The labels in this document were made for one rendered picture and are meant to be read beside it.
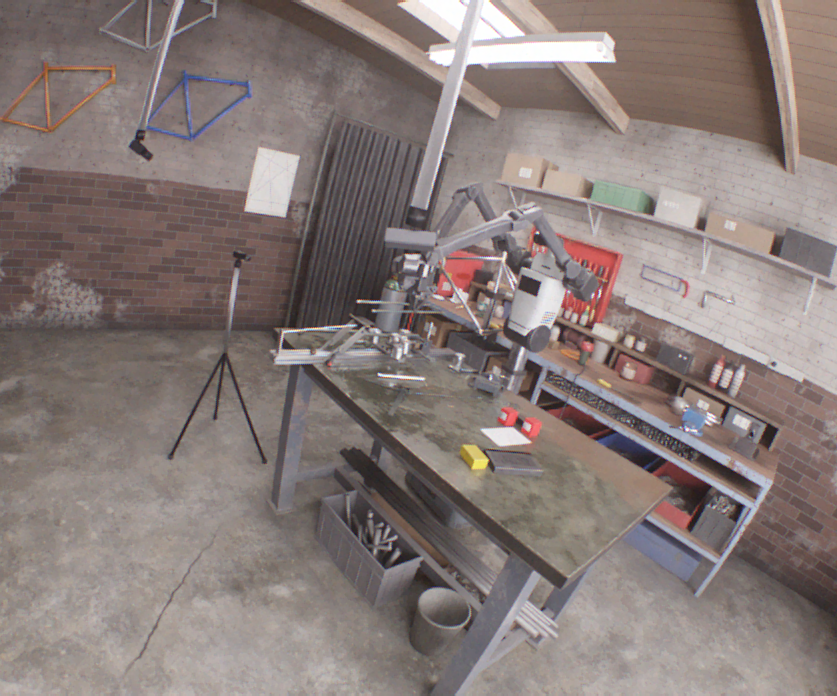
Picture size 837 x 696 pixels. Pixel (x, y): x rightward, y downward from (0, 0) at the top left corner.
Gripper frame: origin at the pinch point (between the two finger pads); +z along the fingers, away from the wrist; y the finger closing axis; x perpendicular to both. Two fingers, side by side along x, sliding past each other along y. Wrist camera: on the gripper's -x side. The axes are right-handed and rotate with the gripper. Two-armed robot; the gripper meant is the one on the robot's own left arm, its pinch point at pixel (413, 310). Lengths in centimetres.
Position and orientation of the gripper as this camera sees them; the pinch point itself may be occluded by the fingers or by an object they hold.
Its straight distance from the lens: 181.9
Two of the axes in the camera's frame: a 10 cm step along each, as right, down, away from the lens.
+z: -2.3, 9.2, 3.0
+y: 6.4, 3.8, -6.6
